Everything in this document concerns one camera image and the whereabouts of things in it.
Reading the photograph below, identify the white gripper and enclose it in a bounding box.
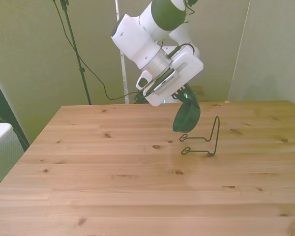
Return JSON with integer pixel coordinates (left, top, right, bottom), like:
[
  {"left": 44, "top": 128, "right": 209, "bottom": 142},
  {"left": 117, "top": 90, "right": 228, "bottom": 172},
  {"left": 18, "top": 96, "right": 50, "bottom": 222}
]
[{"left": 144, "top": 46, "right": 204, "bottom": 107}]

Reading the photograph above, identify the dark green bowl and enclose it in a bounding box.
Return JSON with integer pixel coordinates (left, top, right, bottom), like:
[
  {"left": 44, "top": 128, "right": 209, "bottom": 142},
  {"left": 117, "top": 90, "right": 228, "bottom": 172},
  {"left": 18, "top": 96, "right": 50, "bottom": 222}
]
[{"left": 172, "top": 97, "right": 201, "bottom": 133}]

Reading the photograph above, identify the black tripod stand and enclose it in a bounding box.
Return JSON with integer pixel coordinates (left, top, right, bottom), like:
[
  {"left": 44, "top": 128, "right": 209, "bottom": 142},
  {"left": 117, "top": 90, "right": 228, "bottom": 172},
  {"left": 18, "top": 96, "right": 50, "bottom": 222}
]
[{"left": 60, "top": 0, "right": 92, "bottom": 105}]

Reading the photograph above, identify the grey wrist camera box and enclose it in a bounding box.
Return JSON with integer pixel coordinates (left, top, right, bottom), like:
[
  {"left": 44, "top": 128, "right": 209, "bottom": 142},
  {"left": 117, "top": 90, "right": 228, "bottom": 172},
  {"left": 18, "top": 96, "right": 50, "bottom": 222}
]
[{"left": 144, "top": 68, "right": 181, "bottom": 96}]

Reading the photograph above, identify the black robot camera cable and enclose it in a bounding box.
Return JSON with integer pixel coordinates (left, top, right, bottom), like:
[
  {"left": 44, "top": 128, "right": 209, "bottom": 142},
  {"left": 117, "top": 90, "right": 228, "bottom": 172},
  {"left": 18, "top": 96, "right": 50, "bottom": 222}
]
[{"left": 168, "top": 0, "right": 196, "bottom": 59}]

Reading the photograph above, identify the coiled black cable bundle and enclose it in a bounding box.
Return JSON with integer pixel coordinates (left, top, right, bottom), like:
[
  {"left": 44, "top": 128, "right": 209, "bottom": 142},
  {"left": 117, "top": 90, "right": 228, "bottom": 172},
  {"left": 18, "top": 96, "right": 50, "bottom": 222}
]
[{"left": 133, "top": 90, "right": 148, "bottom": 104}]

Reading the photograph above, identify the black wire dish rack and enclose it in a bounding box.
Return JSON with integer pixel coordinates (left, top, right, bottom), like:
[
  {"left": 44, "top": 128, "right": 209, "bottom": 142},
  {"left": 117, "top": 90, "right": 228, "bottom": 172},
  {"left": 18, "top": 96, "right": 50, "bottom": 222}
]
[{"left": 179, "top": 116, "right": 221, "bottom": 158}]

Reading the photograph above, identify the white vertical rail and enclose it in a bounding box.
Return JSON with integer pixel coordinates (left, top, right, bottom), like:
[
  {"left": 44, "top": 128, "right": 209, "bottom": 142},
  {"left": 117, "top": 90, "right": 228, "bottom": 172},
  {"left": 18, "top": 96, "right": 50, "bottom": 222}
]
[{"left": 115, "top": 0, "right": 130, "bottom": 104}]

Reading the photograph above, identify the black tripod cable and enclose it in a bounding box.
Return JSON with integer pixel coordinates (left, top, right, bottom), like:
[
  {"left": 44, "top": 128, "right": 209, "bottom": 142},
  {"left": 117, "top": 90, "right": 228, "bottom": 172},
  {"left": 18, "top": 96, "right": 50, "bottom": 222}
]
[{"left": 52, "top": 0, "right": 141, "bottom": 101}]

